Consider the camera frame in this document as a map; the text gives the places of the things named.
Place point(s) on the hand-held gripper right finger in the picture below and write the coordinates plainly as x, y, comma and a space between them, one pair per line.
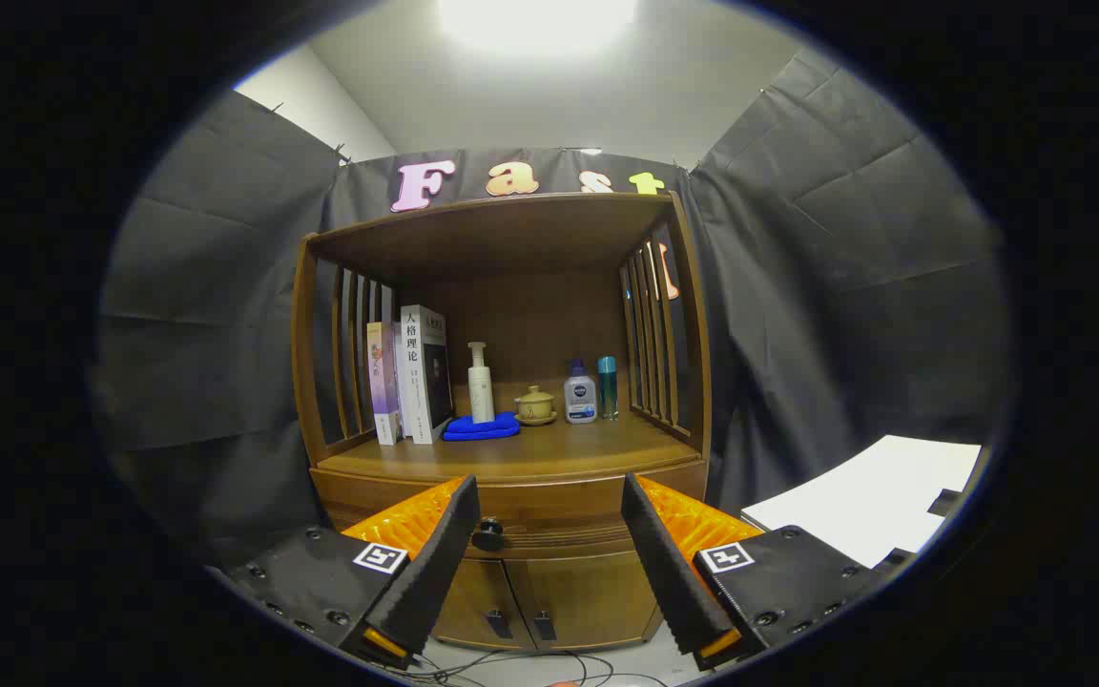
669, 572

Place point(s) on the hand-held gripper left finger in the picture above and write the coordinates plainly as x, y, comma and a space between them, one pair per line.
440, 563

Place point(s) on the black drawer knob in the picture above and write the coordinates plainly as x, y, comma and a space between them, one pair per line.
488, 534

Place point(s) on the brown wooden drawer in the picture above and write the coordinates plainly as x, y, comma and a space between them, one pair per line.
549, 506

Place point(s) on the wooden countertop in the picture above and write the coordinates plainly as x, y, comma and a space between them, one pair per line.
569, 448

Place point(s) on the brown wooden cabinet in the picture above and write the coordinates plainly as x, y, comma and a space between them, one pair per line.
511, 315

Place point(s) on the folded blue cloth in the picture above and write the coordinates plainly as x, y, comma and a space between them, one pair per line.
483, 429

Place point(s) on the white pump bottle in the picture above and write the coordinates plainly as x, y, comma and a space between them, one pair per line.
481, 391

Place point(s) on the thick white book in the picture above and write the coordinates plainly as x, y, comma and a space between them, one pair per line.
413, 382

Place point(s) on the yellow lidded teacup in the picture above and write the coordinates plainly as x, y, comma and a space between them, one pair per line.
535, 405

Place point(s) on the purple book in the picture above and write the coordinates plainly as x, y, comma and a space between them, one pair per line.
381, 382

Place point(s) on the teal clear bottle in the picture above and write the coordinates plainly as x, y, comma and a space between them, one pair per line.
608, 386

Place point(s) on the white bottle blue cap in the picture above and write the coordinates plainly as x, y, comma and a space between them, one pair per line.
580, 396

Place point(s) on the white board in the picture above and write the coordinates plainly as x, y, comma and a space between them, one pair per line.
874, 496

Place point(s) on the black backdrop cloth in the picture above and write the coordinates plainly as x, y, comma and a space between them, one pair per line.
216, 315

